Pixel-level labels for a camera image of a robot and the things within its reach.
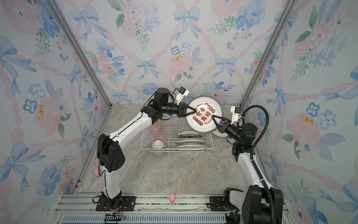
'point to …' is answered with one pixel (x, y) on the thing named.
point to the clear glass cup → (168, 132)
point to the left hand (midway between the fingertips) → (196, 109)
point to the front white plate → (190, 148)
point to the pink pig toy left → (97, 172)
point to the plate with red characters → (218, 133)
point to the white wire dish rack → (179, 125)
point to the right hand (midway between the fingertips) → (212, 117)
